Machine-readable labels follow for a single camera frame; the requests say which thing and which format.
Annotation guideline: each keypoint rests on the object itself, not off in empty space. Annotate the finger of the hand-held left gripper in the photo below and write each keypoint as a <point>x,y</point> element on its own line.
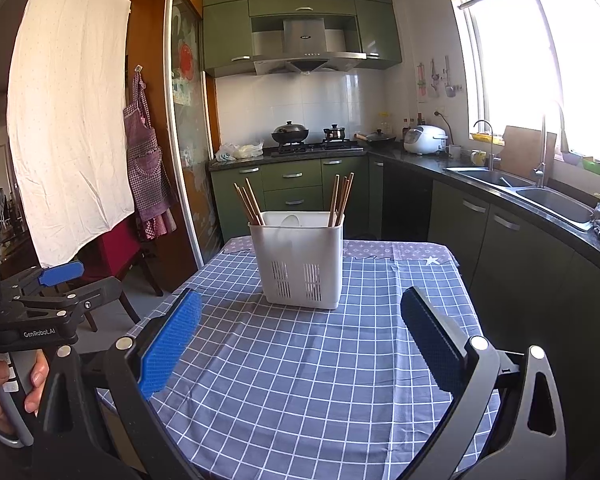
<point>60,274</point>
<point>95,292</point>

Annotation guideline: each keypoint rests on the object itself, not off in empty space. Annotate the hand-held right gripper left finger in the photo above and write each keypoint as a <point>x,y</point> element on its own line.
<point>172,340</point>

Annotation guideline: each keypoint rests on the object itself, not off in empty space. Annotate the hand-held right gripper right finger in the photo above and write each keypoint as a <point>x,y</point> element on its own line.
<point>430,340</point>

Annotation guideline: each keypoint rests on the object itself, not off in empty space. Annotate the white plastic utensil holder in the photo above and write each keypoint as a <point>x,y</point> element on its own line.
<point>300,245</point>

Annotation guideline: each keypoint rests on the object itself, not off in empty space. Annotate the bunch of wooden chopsticks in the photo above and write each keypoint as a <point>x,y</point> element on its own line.
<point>335,200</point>

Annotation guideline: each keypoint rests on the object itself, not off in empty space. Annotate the red cushioned chair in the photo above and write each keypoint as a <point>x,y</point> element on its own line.
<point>115,250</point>

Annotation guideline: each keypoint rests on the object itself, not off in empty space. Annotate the dark green sink cabinet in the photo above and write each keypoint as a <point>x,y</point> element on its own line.
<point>530,270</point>

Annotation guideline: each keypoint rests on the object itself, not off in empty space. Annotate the white hanging sheet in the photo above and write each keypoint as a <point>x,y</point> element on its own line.
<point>70,135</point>

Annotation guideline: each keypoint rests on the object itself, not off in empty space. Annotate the blue checked tablecloth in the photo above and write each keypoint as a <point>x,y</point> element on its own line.
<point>305,385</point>

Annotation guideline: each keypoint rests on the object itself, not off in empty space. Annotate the purple checked apron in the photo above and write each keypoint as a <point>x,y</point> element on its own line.
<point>145,160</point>

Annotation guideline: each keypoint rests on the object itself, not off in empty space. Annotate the dark stone countertop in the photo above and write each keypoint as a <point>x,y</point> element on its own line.
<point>420,159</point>

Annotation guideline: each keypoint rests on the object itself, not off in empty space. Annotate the glass sliding door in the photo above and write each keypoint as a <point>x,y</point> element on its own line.
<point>190,135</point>

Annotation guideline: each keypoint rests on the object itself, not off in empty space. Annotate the steel double sink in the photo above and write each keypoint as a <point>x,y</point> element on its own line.
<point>555,202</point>

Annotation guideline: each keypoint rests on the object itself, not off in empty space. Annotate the yellowish mug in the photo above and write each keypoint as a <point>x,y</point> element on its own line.
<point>478,158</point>

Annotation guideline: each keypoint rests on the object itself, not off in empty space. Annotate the white mug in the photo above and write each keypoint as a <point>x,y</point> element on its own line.
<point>454,152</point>

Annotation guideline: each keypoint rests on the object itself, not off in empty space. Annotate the thin steel faucet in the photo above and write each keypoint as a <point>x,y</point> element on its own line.
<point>491,152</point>

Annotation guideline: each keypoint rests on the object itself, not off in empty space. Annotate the white rice cooker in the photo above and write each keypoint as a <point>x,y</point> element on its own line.
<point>425,140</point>

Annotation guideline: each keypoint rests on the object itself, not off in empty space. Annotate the white plastic bags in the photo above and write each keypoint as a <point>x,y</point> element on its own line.
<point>240,151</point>

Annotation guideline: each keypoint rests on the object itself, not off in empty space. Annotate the green base cabinet with drawers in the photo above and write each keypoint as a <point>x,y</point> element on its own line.
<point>290,175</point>

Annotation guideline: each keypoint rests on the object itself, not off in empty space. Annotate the tall steel faucet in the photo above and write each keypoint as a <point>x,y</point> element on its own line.
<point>541,170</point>

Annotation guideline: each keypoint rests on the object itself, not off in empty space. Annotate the black frying pan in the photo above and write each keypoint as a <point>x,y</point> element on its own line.
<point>377,137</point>

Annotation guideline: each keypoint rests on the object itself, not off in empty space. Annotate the yellow plastic basket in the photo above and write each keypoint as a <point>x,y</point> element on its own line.
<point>485,136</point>

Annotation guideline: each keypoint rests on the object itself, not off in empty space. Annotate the wooden cutting board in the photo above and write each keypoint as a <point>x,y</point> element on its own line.
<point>527,152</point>

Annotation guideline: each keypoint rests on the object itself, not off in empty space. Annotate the gas stove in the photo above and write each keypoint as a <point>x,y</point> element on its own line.
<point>320,148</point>

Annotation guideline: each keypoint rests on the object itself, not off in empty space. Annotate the black wok with lid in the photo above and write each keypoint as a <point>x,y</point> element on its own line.
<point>290,134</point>

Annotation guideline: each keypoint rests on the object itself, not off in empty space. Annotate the kitchen window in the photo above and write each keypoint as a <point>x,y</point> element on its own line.
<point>580,60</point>

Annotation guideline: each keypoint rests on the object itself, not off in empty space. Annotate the steel range hood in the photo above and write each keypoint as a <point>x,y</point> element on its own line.
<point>305,35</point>

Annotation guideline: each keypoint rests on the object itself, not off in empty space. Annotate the hanging wall card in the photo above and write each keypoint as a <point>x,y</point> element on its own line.
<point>420,82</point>

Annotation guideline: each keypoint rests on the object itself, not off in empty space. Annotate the green wall cabinet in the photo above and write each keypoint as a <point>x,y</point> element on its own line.
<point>375,30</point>

